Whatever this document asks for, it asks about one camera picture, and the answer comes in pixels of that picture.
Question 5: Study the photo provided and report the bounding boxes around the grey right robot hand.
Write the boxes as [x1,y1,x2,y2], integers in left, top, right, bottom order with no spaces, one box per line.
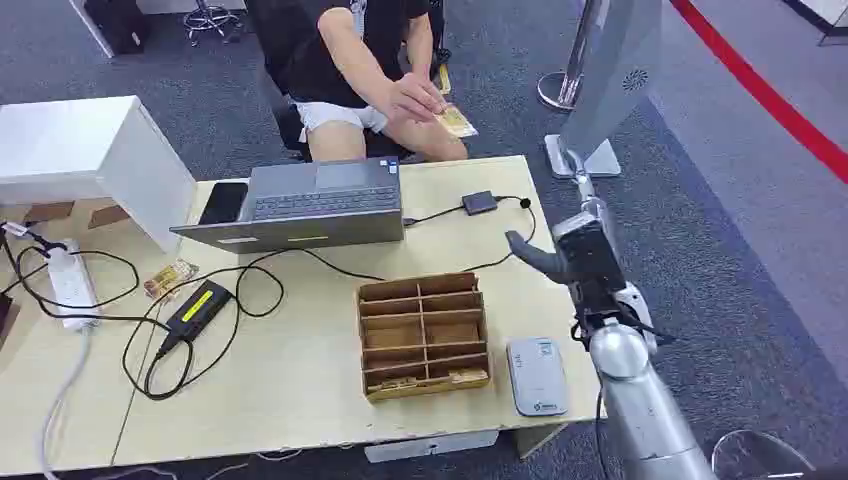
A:
[505,153,629,321]

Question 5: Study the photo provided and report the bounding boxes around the white panel base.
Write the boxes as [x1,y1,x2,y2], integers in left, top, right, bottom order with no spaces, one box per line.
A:
[543,133,623,179]

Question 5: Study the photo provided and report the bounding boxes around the small black adapter hub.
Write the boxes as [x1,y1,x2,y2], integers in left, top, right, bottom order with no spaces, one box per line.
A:
[460,190,499,217]

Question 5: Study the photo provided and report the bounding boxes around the grey card reader device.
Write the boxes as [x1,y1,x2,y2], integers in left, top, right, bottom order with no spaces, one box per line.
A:
[506,336,570,419]

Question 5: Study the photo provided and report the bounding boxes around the wooden compartment card box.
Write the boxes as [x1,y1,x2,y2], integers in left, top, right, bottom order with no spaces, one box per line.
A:
[356,271,493,404]

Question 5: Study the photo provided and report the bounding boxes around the grey standing panel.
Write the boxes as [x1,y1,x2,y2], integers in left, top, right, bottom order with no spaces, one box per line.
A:
[558,0,664,162]

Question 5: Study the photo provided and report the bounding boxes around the yellow cards in box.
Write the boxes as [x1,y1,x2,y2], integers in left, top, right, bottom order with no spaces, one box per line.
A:
[366,368,492,401]

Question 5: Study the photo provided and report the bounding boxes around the person's hand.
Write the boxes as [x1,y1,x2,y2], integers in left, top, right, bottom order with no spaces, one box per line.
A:
[385,71,449,125]

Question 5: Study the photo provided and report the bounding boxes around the round grey metal rim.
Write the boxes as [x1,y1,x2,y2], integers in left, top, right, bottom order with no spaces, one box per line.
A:
[710,429,817,480]

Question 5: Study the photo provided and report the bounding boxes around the grey open laptop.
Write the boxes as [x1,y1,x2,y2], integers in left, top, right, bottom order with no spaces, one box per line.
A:
[169,156,406,256]

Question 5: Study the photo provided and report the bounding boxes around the person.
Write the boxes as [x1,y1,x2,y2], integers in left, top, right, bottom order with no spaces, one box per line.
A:
[283,0,470,164]

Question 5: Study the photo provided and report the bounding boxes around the black office chair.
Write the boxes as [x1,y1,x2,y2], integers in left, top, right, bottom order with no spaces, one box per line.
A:
[243,0,446,163]

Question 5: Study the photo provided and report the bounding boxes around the black smartphone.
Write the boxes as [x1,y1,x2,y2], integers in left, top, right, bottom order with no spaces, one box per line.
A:
[197,181,250,227]

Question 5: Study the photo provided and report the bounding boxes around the black laptop charger brick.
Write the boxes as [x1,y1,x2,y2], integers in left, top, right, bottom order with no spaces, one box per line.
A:
[164,279,234,344]

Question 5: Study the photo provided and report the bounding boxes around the chrome stool base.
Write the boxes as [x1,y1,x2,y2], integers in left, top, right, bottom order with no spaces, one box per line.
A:
[182,0,245,48]

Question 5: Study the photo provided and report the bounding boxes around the white box cabinet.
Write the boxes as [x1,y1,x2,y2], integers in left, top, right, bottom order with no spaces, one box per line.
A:
[0,95,199,257]

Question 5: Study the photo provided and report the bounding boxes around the white power strip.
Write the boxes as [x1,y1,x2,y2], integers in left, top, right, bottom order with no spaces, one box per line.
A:
[46,239,102,333]

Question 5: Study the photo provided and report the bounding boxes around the black floor box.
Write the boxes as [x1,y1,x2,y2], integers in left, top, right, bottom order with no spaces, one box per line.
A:
[83,0,151,56]

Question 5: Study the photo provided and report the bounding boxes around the black hub cable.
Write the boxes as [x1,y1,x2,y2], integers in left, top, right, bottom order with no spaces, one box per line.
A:
[402,195,538,274]

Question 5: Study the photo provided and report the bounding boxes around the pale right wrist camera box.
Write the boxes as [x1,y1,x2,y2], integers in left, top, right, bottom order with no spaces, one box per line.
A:
[616,283,660,356]

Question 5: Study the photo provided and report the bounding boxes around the chrome stanchion post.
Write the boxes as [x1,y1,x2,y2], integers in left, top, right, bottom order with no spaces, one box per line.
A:
[536,0,601,112]

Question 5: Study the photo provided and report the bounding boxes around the white under-desk bracket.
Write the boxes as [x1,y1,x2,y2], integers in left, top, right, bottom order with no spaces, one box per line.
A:
[362,429,501,464]

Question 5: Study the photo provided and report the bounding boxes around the black charger cable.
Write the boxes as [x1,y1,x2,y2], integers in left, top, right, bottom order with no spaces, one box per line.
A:
[120,247,386,403]

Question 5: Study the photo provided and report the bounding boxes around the black plug cable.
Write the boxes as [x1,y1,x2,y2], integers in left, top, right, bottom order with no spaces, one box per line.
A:
[0,221,142,326]

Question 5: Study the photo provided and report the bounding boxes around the white power strip cable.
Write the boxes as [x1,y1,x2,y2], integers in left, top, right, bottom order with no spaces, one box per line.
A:
[39,327,94,480]

